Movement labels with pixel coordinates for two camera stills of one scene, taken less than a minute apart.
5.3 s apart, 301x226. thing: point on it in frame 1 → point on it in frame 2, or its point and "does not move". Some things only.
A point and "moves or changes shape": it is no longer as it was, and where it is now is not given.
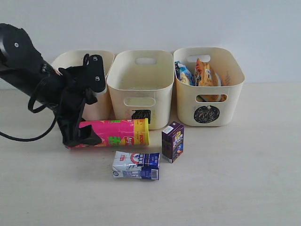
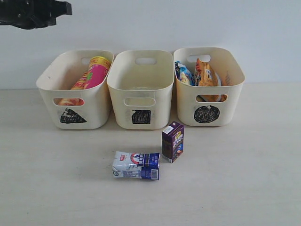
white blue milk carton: [136, 165] does not move
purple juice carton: [172, 141] does not move
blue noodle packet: [183, 74] does not move
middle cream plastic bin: [141, 84] does not move
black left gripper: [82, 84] → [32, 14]
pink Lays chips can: [129, 132] moves or changes shape
